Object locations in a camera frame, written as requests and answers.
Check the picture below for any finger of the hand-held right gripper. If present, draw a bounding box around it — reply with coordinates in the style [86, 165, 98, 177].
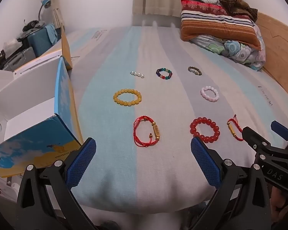
[271, 120, 288, 152]
[242, 126, 288, 193]

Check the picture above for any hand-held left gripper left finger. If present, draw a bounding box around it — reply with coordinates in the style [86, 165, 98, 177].
[16, 138, 97, 230]

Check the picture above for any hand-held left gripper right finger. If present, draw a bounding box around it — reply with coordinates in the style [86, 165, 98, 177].
[191, 136, 271, 230]

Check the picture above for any red bead bracelet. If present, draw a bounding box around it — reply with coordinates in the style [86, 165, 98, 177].
[190, 117, 221, 144]

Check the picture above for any red cord bracelet gold charm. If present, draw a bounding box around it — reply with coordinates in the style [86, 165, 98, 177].
[227, 114, 245, 141]
[134, 115, 162, 147]

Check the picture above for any blue white cardboard box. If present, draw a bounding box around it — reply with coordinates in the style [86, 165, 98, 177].
[0, 58, 85, 180]

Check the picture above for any pink bead bracelet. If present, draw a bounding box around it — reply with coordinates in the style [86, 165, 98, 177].
[200, 86, 220, 102]

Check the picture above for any brown green bead bracelet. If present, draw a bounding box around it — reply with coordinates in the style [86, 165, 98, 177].
[188, 66, 202, 76]

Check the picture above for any striped bedsheet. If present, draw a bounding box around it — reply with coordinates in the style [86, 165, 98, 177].
[62, 25, 288, 209]

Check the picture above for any wooden headboard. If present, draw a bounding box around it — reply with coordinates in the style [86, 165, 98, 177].
[254, 12, 288, 96]

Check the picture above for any floral quilt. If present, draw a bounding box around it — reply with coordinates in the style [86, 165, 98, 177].
[191, 27, 266, 71]

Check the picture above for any white yellow cardboard box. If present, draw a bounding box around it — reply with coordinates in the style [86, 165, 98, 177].
[13, 24, 74, 77]

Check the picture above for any grey suitcase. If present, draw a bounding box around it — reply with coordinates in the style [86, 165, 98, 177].
[0, 47, 37, 72]

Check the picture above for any striped red orange pillow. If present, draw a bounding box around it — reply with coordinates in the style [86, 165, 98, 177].
[181, 0, 262, 51]

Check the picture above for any teal suitcase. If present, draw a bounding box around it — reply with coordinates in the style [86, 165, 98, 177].
[26, 24, 58, 58]

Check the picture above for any dark bag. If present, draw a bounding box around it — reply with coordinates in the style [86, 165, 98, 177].
[16, 19, 47, 41]

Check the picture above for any blue desk lamp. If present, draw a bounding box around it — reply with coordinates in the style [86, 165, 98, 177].
[38, 0, 51, 22]

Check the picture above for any yellow bead bracelet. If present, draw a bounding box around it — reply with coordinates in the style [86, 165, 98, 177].
[113, 89, 142, 105]

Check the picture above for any clear bag with red wire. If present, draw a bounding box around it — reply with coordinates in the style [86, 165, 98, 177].
[0, 170, 22, 202]

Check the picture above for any multicolour bead bracelet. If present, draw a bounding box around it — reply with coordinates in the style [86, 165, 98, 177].
[156, 68, 173, 81]

